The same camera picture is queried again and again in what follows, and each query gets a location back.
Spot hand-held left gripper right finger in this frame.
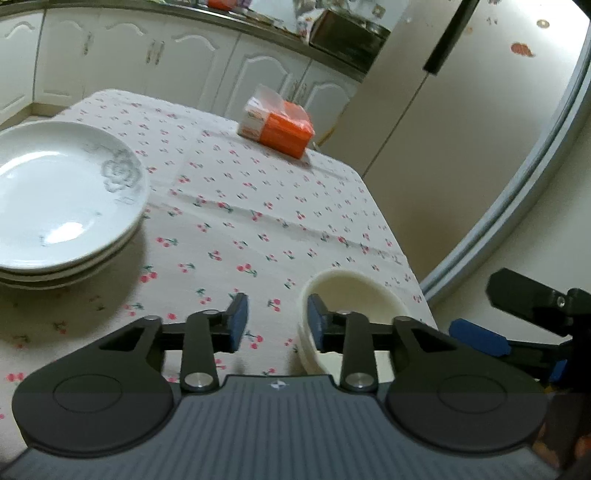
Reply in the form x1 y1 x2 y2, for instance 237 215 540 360
308 294 485 394

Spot dark microwave oven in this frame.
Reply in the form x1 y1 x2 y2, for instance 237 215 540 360
308 10 391 72

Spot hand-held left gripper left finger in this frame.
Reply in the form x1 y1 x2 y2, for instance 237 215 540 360
69 293 249 394

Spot orange tissue pack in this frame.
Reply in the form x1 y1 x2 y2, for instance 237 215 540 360
237 84 316 158

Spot white plate with grey flower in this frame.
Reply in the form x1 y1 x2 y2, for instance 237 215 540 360
0 121 149 272

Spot cream plastic bowl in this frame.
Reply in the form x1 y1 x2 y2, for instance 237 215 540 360
298 270 408 376

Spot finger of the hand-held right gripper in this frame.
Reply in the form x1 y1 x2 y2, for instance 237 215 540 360
450 318 573 384
487 268 591 337

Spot white base cabinets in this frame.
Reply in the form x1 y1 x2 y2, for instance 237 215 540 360
0 7 365 130

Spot grey kitchen countertop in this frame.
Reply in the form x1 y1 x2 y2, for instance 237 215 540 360
0 0 370 84

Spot beige refrigerator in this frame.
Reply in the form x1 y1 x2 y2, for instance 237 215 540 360
318 0 591 296

